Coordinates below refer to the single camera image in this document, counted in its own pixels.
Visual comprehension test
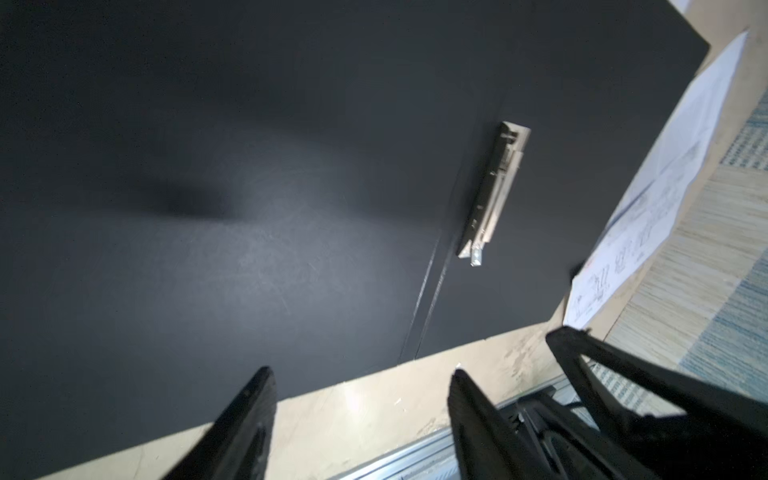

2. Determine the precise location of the white diagram paper sheet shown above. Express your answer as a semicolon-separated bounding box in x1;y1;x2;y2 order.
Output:
563;31;748;329

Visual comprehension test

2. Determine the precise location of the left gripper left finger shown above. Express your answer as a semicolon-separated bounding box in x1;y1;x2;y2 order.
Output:
165;366;277;479

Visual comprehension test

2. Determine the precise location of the metal folder clip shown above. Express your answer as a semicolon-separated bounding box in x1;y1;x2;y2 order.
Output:
458;122;531;267

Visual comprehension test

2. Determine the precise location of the red folder black inside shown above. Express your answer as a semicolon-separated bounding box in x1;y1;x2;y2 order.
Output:
1;1;709;479

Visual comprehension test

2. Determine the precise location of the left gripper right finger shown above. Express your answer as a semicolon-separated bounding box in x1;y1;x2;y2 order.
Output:
447;369;540;479

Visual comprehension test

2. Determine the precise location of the aluminium front rail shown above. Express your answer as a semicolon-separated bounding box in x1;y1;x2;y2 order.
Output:
336;375;596;479

